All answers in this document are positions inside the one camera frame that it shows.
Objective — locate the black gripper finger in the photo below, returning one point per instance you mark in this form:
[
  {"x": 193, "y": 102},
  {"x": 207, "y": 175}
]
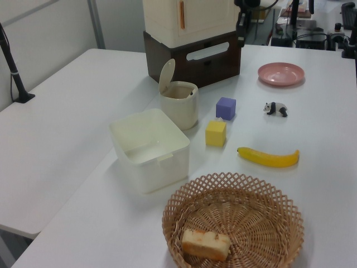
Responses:
[{"x": 241, "y": 30}]

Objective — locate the beige desktop dustbin body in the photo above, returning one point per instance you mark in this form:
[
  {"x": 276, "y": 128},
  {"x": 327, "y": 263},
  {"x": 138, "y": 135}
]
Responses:
[{"x": 180, "y": 111}]

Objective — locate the orange cabinet door strip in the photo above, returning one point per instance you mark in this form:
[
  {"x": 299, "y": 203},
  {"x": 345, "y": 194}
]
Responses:
[{"x": 182, "y": 15}]

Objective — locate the cream open plastic container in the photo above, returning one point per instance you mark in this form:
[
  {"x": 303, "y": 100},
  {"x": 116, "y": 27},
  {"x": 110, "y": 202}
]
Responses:
[{"x": 156, "y": 170}]

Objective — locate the grey partition post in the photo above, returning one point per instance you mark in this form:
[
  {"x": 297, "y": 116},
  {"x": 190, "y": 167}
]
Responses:
[{"x": 97, "y": 22}]

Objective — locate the cream plastic storage cabinet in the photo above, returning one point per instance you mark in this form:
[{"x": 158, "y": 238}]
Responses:
[{"x": 203, "y": 22}]

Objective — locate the yellow banana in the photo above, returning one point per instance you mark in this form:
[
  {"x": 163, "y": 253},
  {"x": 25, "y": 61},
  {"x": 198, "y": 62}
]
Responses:
[{"x": 267, "y": 159}]

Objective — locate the purple foam cube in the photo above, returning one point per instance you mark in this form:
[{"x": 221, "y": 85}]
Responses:
[{"x": 225, "y": 110}]

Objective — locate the black monitor stand pole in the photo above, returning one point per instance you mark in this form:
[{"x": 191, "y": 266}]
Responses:
[{"x": 294, "y": 12}]

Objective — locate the yellow foam cube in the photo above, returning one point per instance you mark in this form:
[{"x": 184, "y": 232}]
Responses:
[{"x": 215, "y": 134}]

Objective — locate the black white panda figurine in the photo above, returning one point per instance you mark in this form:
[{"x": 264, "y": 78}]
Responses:
[{"x": 276, "y": 109}]

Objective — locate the crumpled white paper ball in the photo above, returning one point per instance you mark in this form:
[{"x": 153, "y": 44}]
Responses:
[{"x": 220, "y": 119}]

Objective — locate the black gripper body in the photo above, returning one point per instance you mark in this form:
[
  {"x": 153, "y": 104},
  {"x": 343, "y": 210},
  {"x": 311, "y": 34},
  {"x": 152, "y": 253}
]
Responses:
[{"x": 248, "y": 4}]

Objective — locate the black pole with clamp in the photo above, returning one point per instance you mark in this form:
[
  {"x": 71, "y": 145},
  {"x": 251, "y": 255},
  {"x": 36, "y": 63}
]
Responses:
[{"x": 15, "y": 75}]

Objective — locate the woven wicker basket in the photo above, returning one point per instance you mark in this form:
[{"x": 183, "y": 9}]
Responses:
[{"x": 251, "y": 223}]

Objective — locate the pink round plate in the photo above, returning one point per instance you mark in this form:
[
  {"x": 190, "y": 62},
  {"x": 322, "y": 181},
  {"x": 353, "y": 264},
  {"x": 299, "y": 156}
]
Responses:
[{"x": 280, "y": 74}]

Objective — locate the orange crusted bread piece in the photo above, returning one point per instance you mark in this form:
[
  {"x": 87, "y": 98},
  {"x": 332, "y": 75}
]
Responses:
[{"x": 205, "y": 245}]

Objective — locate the beige dustbin flip lid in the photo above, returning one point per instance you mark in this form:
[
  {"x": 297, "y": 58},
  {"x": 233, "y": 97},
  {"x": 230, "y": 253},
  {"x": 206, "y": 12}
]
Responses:
[{"x": 166, "y": 75}]

